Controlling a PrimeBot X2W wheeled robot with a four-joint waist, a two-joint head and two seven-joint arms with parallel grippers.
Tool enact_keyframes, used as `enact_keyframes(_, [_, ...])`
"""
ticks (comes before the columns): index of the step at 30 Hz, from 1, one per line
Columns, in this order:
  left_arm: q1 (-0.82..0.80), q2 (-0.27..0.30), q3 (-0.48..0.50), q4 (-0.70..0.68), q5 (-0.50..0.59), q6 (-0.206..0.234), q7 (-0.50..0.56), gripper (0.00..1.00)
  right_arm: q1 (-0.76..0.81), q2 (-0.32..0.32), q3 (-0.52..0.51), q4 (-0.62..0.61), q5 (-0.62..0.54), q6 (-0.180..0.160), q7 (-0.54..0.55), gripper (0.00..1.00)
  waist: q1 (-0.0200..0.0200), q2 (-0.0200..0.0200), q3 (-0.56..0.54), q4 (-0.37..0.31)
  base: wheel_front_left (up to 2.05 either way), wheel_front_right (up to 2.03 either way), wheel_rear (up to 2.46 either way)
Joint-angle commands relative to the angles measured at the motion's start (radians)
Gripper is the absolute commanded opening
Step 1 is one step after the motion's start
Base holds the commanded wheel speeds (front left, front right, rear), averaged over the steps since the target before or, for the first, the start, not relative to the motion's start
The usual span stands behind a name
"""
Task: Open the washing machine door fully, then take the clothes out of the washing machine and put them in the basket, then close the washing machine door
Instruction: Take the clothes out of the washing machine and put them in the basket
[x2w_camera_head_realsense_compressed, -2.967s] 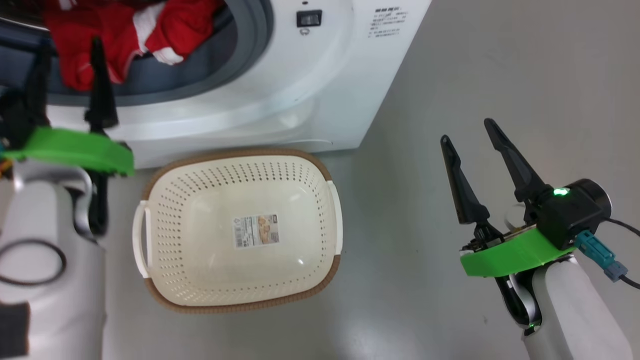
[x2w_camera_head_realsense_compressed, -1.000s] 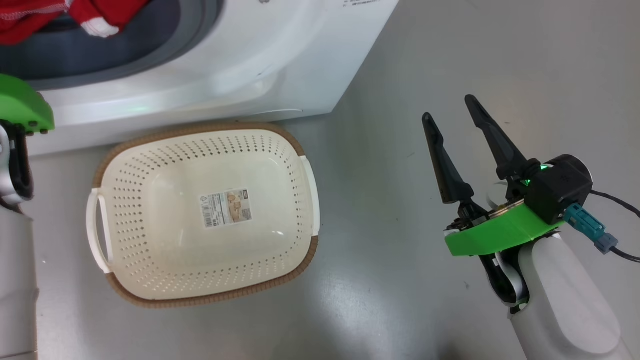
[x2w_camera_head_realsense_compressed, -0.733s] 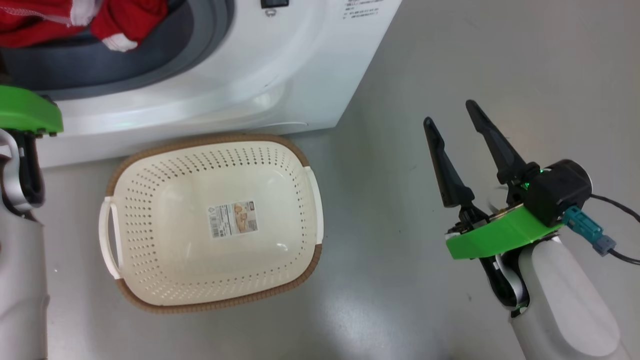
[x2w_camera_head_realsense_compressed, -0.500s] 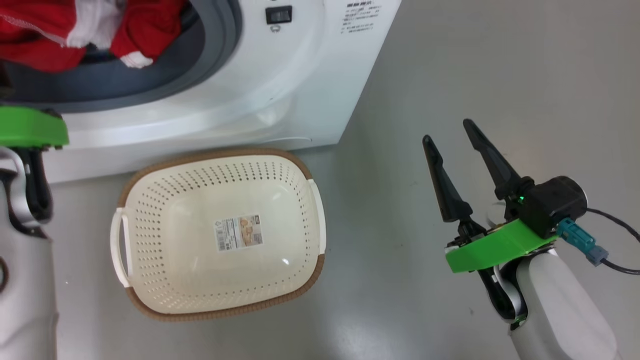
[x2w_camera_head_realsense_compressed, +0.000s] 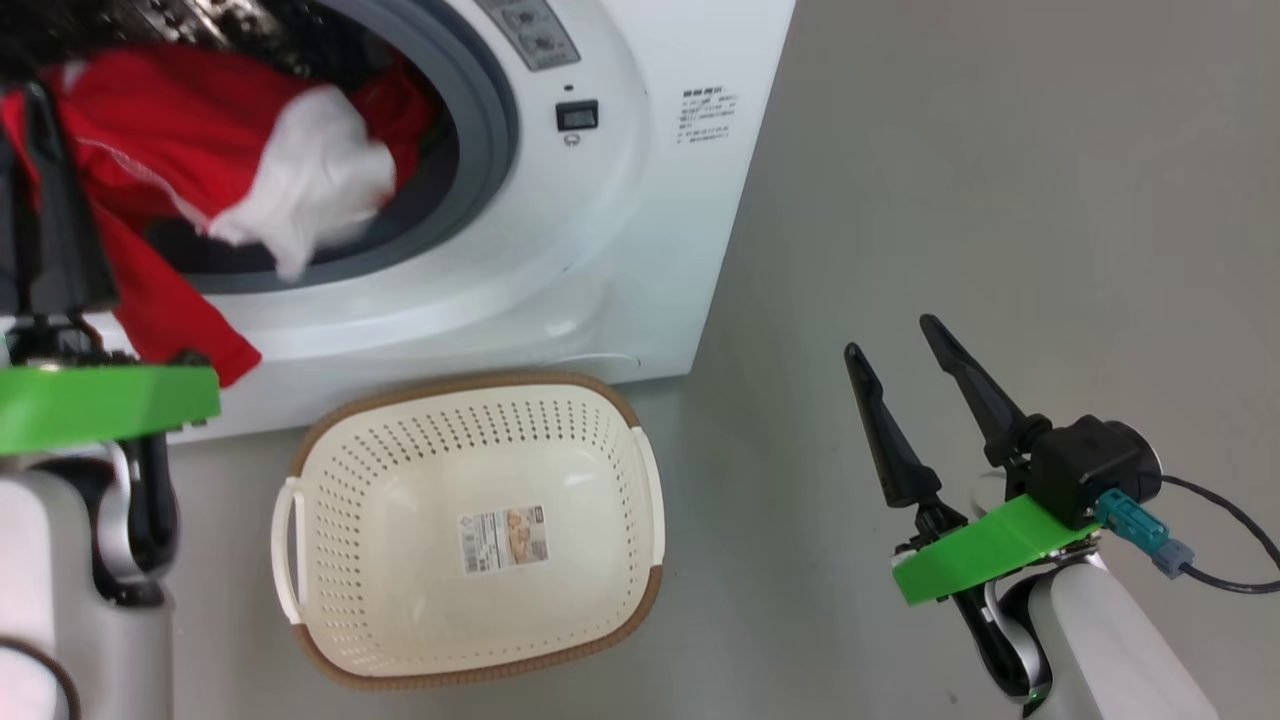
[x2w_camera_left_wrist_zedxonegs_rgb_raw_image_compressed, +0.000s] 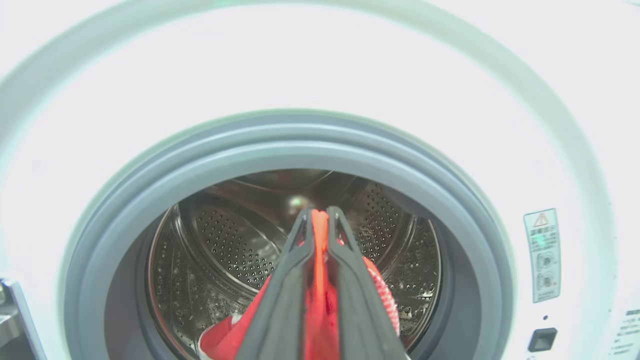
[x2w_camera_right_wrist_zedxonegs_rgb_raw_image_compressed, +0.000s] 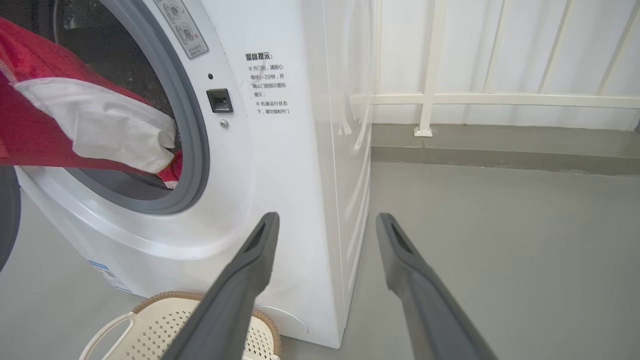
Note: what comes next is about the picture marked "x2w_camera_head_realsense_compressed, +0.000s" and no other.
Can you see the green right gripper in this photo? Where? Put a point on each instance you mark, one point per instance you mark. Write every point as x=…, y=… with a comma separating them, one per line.
x=990, y=550

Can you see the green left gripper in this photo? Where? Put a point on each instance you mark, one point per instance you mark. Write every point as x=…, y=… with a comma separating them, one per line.
x=110, y=400

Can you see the red garment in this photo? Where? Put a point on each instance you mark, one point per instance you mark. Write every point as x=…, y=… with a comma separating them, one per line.
x=170, y=130

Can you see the white cloth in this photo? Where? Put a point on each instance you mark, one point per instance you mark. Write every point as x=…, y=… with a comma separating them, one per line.
x=310, y=180

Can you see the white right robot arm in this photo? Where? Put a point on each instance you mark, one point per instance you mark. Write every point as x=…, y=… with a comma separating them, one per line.
x=1110, y=650

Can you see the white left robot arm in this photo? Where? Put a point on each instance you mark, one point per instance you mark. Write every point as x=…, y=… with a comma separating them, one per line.
x=60, y=600

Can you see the white washing machine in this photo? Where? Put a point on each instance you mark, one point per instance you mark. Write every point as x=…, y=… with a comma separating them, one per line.
x=620, y=250

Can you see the basket product label sticker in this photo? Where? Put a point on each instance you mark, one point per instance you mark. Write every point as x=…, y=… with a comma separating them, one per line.
x=503, y=540

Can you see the grey rubber door gasket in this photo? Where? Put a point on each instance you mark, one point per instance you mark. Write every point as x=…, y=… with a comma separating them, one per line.
x=480, y=130

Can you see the black door latch socket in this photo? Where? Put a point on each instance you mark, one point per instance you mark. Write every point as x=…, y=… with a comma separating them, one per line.
x=577, y=115

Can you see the cream perforated laundry basket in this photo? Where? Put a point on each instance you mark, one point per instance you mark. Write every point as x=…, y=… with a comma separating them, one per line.
x=450, y=620

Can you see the stainless steel washer drum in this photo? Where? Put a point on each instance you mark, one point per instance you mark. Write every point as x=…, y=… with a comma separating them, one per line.
x=200, y=20

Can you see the round drain filter cover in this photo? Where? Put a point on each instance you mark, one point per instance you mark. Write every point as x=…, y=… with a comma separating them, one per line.
x=600, y=365

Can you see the printed text label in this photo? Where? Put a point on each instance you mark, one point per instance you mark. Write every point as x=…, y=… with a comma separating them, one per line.
x=708, y=115

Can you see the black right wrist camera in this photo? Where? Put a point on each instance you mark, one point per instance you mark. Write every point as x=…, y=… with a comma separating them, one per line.
x=1085, y=465

